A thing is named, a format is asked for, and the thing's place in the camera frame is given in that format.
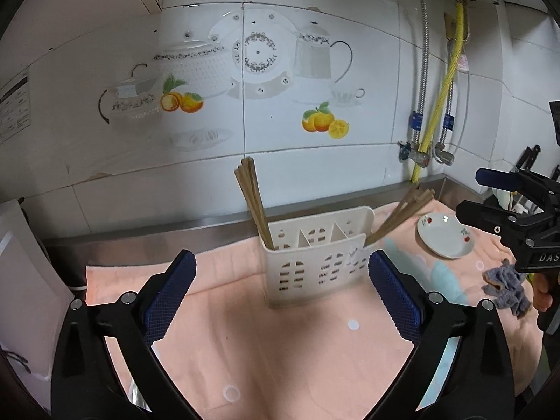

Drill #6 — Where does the white wall notice paper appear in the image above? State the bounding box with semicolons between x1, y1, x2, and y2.
0;70;33;145

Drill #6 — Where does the white flexible hose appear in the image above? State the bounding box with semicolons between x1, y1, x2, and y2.
453;68;470;152

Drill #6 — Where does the metal water valve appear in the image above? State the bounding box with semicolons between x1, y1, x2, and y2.
397;140;432;168
433;142;454;166

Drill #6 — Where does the grey knitted rag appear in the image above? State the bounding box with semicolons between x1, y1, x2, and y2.
481;259;532;318

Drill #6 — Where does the person's right hand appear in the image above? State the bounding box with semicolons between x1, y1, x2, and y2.
531;271;555;313

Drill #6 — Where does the white countertop appliance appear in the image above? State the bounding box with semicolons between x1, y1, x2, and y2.
0;199;75;407

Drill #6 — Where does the peach printed towel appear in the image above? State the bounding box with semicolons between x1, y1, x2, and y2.
84;199;547;420

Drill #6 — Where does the bunch of wooden chopsticks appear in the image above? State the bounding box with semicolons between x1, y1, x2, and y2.
235;156;437;250

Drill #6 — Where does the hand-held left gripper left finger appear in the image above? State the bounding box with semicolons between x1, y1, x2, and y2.
50;248;198;420

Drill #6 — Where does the yellow gas hose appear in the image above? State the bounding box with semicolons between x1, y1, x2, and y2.
411;2;468;183

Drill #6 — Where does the white floral bowl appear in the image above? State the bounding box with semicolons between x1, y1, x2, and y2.
416;211;475;260

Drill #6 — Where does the braided metal hose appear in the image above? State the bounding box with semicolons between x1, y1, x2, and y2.
440;44;456;149
403;0;429;143

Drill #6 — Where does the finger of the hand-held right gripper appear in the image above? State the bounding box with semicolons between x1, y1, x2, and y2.
476;167;560;214
456;200;560;246

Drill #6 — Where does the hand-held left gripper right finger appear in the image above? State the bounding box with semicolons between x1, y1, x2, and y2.
368;248;516;420

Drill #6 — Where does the cream plastic utensil holder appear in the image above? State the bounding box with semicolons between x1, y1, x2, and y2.
261;205;376;310

